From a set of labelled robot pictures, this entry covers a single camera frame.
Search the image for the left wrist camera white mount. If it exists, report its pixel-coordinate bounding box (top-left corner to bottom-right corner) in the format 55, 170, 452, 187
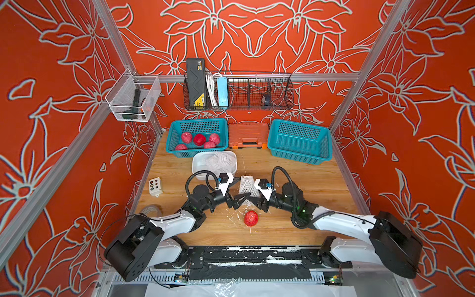
218, 172, 234, 196

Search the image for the white coiled cable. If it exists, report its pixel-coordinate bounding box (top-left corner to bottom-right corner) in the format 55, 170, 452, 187
205, 73, 220, 108

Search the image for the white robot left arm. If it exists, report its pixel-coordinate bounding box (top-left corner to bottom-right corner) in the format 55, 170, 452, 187
103, 184, 251, 282

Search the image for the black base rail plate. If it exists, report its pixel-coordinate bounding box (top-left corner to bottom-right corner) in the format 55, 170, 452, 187
151, 246, 353, 285

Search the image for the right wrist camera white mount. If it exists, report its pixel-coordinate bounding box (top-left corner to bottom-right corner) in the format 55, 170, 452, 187
254, 179, 274, 201

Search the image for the white button control box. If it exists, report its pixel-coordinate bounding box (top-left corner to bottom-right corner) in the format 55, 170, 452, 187
148, 177, 163, 198

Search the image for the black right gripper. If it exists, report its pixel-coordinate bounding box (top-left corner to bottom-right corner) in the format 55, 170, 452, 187
246, 186, 298, 215

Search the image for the teal basket with netted apples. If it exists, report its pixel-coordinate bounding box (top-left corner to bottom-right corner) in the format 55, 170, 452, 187
267, 120, 333, 165

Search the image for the clear acrylic wall box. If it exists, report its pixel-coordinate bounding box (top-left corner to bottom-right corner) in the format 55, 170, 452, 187
105, 69, 162, 123

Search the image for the orange plastic tool case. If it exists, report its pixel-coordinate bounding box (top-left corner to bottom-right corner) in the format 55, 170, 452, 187
228, 123, 269, 149

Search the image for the small dark blue object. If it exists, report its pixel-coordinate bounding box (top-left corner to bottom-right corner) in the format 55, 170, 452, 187
261, 93, 271, 110

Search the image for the black wire wall basket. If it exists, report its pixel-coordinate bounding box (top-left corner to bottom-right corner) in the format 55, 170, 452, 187
183, 71, 294, 111

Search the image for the dark green tool handle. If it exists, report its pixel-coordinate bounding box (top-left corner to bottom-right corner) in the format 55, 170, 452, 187
122, 89, 141, 120

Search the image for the clear tape roll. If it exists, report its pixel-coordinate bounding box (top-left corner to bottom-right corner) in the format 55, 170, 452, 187
141, 204, 162, 217

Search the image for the black box with yellow label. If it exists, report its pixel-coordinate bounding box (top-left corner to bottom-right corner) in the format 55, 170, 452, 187
186, 58, 207, 108

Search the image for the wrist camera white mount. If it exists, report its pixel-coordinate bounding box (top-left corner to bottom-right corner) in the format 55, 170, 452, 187
254, 179, 274, 201
218, 172, 234, 196

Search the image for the white foam net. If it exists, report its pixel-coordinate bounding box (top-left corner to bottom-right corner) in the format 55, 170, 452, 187
239, 176, 261, 198
205, 151, 238, 175

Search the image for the teal empty basket left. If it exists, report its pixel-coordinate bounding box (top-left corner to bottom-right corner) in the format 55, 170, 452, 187
166, 118, 229, 158

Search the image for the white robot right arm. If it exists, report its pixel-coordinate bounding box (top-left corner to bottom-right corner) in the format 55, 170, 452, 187
244, 179, 423, 279

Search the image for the light blue flat box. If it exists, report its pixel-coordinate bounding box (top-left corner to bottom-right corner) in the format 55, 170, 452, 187
216, 77, 229, 109

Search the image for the white plastic tray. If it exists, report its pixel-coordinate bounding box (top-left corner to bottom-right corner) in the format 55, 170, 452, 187
192, 152, 215, 173

